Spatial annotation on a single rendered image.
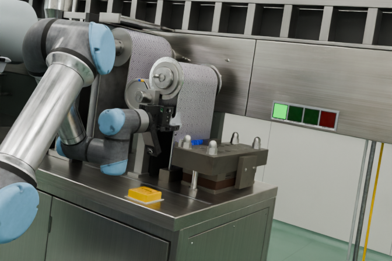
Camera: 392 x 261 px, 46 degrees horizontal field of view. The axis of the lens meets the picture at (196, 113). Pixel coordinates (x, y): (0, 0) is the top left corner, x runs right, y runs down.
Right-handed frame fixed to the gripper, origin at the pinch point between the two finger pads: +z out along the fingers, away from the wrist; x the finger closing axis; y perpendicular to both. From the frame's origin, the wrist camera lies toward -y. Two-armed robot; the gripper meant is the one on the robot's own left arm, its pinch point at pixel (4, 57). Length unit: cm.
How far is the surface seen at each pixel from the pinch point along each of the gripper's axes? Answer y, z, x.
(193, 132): 8, 14, 78
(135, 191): 23, -26, 79
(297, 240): 111, 249, 110
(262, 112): -4, 30, 98
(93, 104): 9.5, 13.3, 35.3
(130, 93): 0, 7, 53
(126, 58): -11.6, 8.5, 47.8
